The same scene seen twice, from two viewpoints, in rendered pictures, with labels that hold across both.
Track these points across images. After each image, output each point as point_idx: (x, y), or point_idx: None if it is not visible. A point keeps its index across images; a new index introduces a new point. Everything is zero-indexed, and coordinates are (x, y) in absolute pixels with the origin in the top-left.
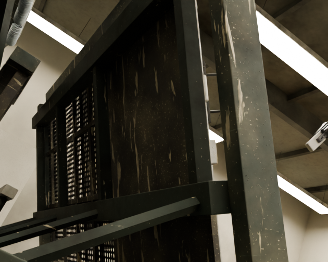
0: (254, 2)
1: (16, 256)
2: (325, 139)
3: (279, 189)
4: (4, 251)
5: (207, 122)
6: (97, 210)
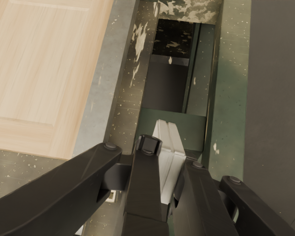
0: None
1: (201, 158)
2: (185, 157)
3: (245, 128)
4: (200, 161)
5: (81, 235)
6: None
